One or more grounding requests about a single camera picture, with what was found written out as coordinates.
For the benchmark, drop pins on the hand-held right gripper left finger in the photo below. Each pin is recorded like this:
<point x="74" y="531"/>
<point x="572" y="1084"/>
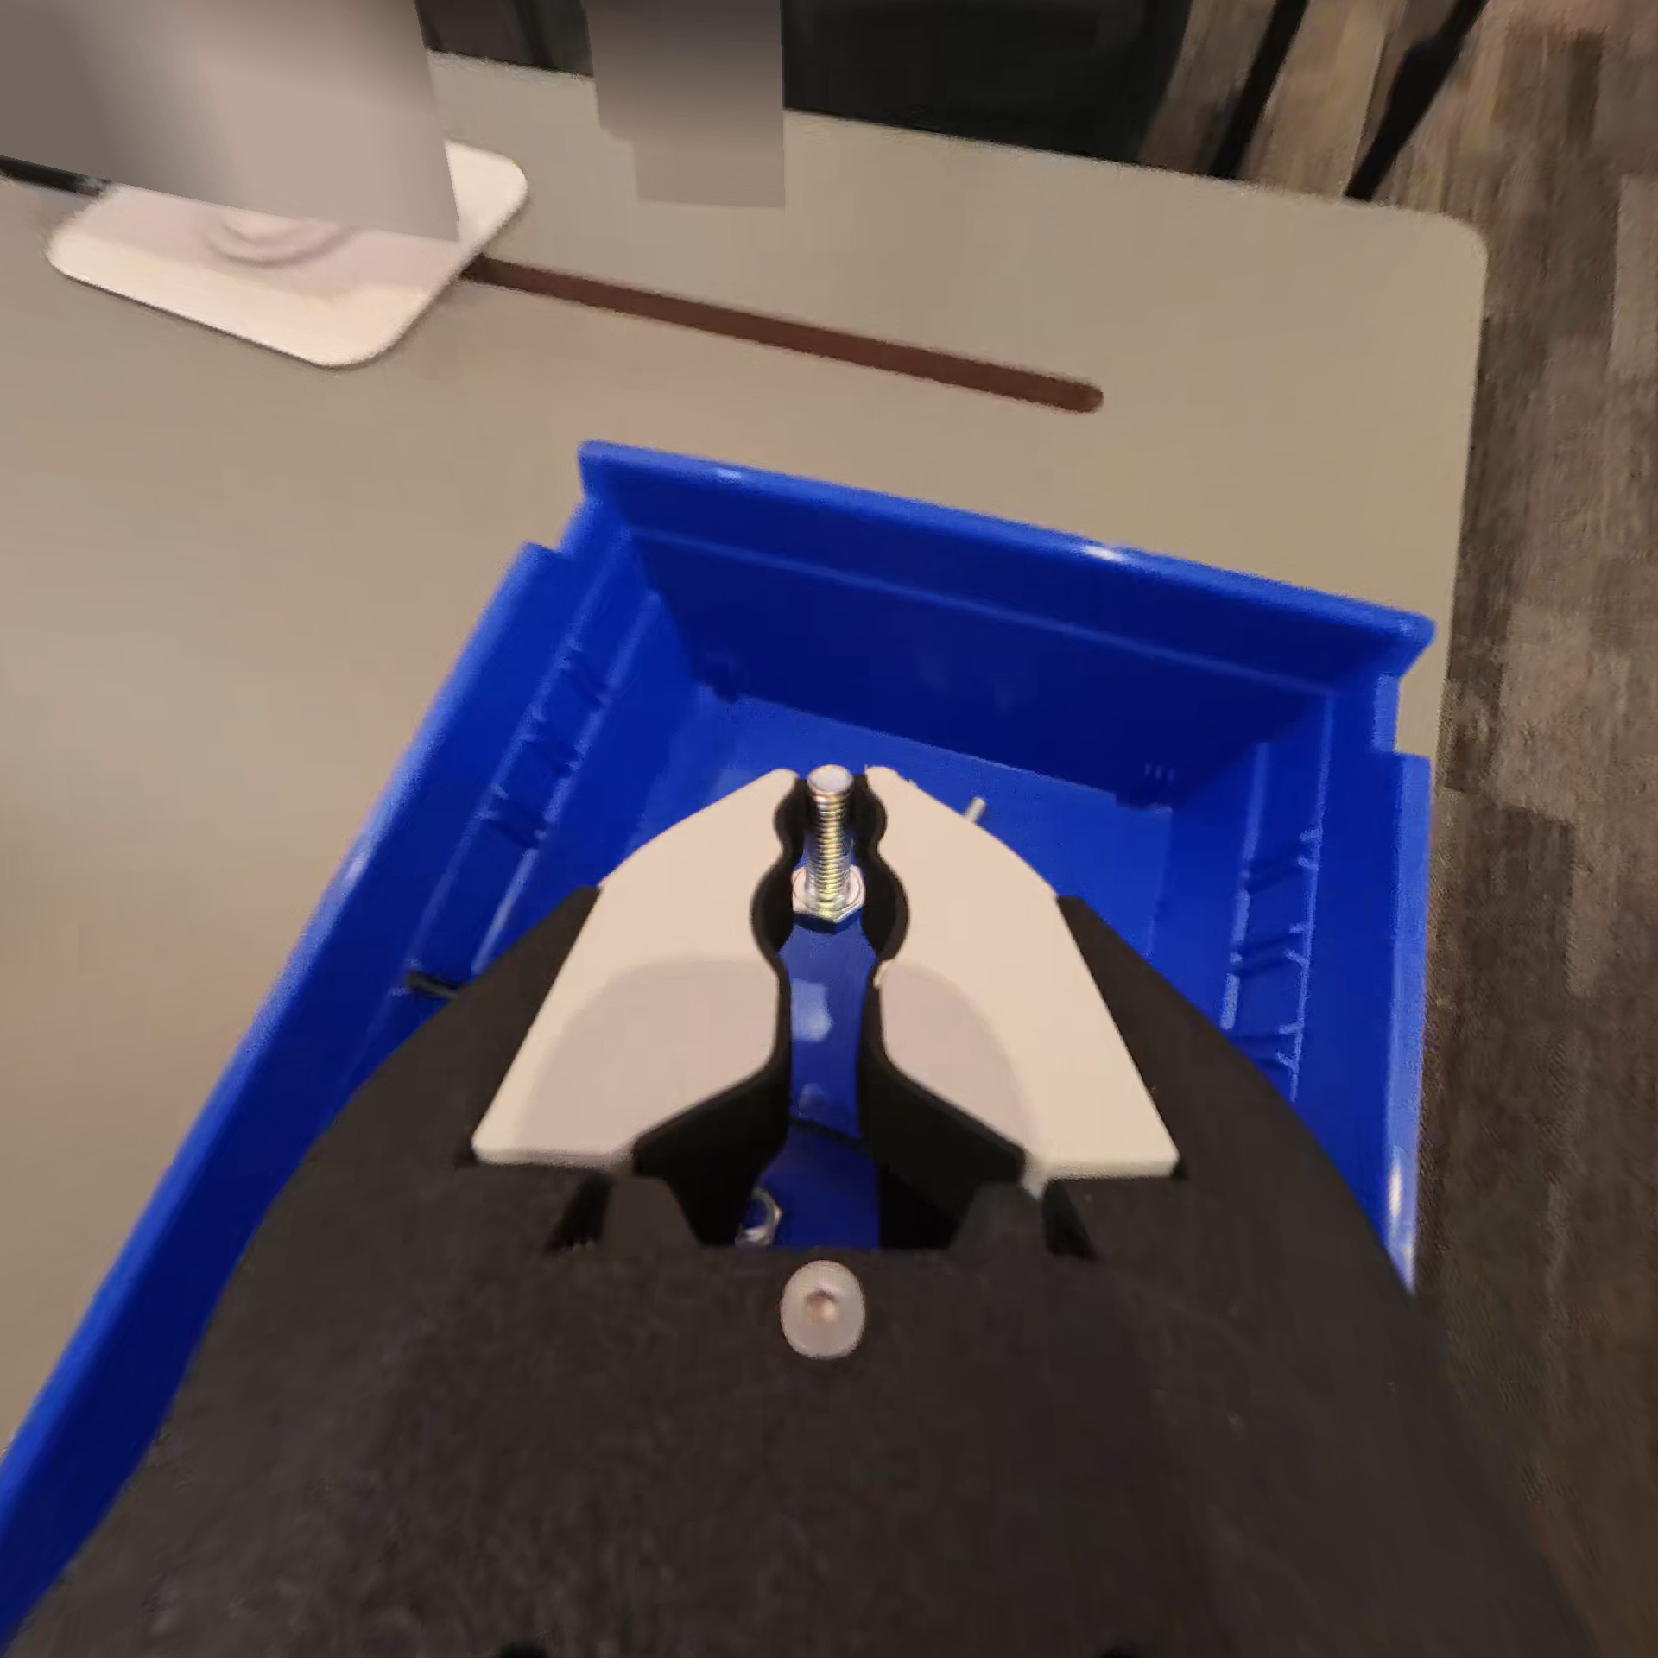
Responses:
<point x="635" y="1011"/>

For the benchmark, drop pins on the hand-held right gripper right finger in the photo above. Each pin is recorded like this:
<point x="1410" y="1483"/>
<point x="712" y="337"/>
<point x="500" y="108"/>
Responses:
<point x="1022" y="1024"/>

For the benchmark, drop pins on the blue divided plastic bin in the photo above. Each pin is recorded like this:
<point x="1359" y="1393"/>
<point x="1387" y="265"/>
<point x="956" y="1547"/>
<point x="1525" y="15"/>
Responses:
<point x="972" y="648"/>

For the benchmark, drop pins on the black bin divider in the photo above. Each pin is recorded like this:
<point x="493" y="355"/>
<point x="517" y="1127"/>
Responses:
<point x="429" y="989"/>

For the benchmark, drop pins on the white tablet stand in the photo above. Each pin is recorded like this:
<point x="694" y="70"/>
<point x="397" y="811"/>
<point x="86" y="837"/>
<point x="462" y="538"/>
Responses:
<point x="324" y="298"/>

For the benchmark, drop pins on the large black panel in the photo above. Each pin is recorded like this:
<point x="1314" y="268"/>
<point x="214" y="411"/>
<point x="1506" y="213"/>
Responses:
<point x="986" y="64"/>

